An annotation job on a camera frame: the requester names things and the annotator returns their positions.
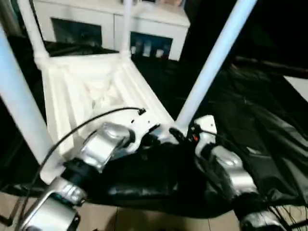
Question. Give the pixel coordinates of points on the white plastic table leg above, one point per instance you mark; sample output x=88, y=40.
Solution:
x=36, y=36
x=217, y=60
x=126, y=29
x=19, y=96

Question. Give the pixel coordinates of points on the white plastic table top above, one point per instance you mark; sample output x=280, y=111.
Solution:
x=72, y=96

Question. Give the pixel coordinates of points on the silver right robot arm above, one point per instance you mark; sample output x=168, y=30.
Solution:
x=231, y=163

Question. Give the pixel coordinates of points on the black mat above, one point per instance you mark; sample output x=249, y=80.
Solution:
x=252, y=108

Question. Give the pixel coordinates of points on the white flat board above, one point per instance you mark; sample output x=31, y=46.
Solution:
x=299, y=86

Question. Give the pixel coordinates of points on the white cabinet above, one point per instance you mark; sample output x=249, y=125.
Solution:
x=110, y=26

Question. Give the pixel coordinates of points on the black stand strut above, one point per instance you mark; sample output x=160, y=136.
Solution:
x=7, y=220

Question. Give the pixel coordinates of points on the grey curtain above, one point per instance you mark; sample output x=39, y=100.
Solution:
x=7, y=14

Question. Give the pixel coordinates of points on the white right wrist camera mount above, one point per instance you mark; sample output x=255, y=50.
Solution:
x=207, y=125

